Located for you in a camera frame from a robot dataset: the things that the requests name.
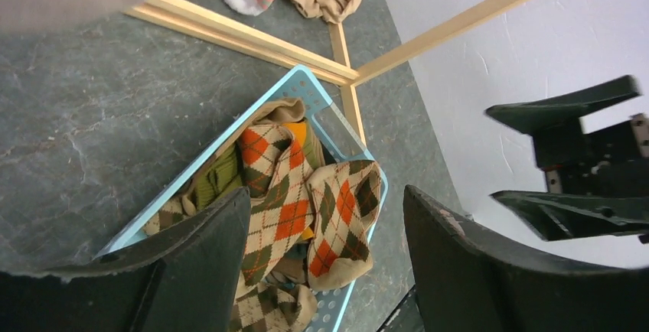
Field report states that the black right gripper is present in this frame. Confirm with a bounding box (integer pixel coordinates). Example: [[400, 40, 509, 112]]
[[485, 75, 648, 242]]

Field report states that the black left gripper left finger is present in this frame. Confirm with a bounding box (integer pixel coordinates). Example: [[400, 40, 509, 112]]
[[1, 187, 251, 331]]

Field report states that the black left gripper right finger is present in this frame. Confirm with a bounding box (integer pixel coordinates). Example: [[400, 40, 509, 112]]
[[403, 185, 648, 331]]

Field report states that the argyle patterned sock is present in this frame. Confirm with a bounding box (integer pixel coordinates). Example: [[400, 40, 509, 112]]
[[142, 124, 318, 331], [306, 160, 382, 291]]

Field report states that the light blue plastic basket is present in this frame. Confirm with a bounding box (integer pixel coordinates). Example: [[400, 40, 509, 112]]
[[95, 65, 375, 331]]

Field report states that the wooden hanger stand frame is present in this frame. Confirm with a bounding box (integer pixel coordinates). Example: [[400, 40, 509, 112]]
[[126, 0, 529, 139]]

